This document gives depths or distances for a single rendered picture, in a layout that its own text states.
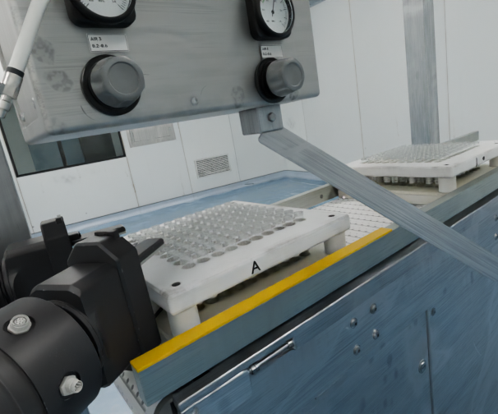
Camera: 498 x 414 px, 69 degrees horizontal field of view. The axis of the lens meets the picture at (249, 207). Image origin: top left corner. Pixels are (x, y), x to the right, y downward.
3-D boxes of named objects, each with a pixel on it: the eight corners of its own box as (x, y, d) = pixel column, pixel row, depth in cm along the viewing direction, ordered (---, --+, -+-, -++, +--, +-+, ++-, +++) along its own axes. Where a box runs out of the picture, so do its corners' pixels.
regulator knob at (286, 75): (280, 100, 25) (271, 35, 24) (258, 105, 27) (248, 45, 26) (312, 95, 27) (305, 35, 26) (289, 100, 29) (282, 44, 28)
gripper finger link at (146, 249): (170, 245, 36) (131, 272, 31) (145, 246, 38) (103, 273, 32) (167, 230, 36) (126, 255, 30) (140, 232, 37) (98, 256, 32)
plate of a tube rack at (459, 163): (452, 178, 60) (452, 166, 59) (335, 176, 79) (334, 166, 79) (509, 151, 73) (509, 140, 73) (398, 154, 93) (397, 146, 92)
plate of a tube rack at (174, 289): (236, 210, 64) (234, 199, 63) (352, 228, 44) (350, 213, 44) (94, 259, 50) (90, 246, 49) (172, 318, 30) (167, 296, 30)
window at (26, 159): (16, 177, 460) (-15, 83, 433) (16, 177, 461) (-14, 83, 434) (126, 156, 516) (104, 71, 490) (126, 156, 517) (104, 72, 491)
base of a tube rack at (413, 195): (453, 207, 61) (453, 193, 60) (338, 197, 80) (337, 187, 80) (509, 175, 74) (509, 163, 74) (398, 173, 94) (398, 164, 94)
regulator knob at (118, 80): (100, 114, 18) (76, 20, 17) (89, 119, 20) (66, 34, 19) (160, 107, 20) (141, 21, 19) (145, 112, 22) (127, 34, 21)
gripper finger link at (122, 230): (127, 233, 43) (72, 250, 41) (122, 228, 46) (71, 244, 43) (124, 221, 43) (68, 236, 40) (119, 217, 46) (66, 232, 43)
